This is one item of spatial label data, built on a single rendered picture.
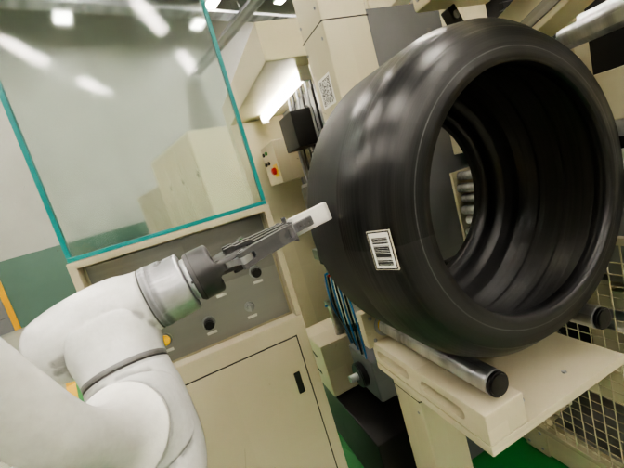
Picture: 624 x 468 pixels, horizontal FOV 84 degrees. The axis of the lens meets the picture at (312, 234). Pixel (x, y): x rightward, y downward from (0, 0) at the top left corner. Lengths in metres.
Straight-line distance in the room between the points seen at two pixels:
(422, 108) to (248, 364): 0.88
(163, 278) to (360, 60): 0.70
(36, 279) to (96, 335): 8.76
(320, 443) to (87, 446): 1.04
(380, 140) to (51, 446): 0.47
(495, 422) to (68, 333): 0.64
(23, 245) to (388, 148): 8.95
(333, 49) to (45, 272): 8.69
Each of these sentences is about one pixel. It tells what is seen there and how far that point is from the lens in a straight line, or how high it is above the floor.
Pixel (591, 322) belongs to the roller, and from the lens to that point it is 0.87.
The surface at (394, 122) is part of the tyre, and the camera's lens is 0.52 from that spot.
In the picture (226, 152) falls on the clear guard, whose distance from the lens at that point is 1.08.
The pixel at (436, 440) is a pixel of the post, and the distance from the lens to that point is 1.23.
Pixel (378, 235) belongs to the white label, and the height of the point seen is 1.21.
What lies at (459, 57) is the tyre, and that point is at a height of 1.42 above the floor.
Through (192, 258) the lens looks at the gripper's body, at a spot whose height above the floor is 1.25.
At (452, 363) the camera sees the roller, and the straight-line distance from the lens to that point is 0.73.
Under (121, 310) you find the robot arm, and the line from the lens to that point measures 0.49.
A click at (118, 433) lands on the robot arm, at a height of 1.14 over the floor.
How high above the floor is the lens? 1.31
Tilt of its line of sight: 9 degrees down
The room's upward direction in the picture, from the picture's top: 16 degrees counter-clockwise
